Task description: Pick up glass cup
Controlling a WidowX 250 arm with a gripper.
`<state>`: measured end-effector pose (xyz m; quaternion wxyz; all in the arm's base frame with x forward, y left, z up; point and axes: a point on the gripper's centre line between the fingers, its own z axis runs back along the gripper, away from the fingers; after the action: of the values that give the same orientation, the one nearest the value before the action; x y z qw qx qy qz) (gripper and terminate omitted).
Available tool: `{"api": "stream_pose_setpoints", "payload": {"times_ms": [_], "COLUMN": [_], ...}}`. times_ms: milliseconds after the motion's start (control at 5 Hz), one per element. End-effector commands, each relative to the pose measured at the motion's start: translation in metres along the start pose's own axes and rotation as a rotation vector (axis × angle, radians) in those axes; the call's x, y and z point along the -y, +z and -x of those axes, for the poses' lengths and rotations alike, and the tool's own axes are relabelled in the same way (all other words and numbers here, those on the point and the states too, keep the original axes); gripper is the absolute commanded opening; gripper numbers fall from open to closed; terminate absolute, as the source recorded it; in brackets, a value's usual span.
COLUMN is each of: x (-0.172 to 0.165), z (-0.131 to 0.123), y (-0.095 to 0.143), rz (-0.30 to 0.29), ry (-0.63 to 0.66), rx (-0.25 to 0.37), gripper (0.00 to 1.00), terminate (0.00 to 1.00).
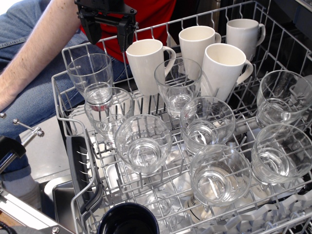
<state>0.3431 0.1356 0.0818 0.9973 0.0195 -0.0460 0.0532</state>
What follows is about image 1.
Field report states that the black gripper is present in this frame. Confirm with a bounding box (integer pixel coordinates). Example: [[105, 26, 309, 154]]
[[74, 0, 137, 52]]

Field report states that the tall clear glass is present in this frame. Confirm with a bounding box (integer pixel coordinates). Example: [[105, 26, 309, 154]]
[[84, 87, 134, 148], [154, 57, 202, 119], [67, 53, 113, 104]]

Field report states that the person's bare forearm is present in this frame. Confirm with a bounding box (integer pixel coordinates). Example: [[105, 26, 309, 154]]
[[0, 0, 80, 111]]

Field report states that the blue jeans leg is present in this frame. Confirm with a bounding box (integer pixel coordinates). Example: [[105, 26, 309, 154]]
[[0, 0, 132, 181]]

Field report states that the white mug left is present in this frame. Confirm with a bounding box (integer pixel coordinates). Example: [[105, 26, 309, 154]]
[[126, 39, 176, 96]]

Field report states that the white mug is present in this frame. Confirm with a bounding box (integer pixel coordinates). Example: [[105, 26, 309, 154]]
[[126, 39, 176, 96], [200, 43, 254, 101], [226, 19, 266, 61], [178, 25, 221, 80]]

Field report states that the white mug middle back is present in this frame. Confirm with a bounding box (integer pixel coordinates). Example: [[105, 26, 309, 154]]
[[178, 25, 221, 80]]

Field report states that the wide clear glass front left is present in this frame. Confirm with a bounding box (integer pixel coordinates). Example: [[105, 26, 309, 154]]
[[115, 114, 172, 176]]

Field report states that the wide clear glass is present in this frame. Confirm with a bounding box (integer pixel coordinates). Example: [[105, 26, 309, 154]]
[[115, 114, 172, 176], [190, 145, 252, 207], [180, 96, 236, 156], [251, 124, 312, 184], [256, 70, 312, 128]]

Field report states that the white mug front right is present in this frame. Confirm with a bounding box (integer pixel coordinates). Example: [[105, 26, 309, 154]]
[[200, 43, 254, 101]]

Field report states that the white mug far right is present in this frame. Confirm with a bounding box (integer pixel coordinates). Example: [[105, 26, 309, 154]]
[[226, 19, 266, 61]]

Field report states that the metal clamp stand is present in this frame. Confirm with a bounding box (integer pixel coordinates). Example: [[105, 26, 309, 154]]
[[0, 118, 45, 173]]

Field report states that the white sock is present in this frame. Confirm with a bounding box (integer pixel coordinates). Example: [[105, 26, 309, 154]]
[[2, 175, 41, 209]]

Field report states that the small clear glass lower rack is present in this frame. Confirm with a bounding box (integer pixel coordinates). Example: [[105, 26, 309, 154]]
[[145, 192, 172, 218]]

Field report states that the wide clear glass front centre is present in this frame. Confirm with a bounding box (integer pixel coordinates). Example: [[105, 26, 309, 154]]
[[190, 145, 252, 207]]

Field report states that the wide clear glass back right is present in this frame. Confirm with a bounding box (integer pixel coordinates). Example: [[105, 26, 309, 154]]
[[256, 70, 312, 128]]

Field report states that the dark blue mug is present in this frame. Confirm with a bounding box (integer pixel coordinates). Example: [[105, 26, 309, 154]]
[[97, 202, 160, 234]]

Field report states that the wide clear glass front right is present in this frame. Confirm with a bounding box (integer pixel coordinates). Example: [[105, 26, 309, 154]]
[[251, 124, 312, 184]]

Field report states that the grey wire dishwasher rack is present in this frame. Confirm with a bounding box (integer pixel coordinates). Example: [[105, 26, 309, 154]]
[[52, 0, 312, 234]]

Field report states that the dark grey rack handle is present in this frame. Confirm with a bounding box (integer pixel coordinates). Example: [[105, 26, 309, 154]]
[[66, 136, 101, 214]]

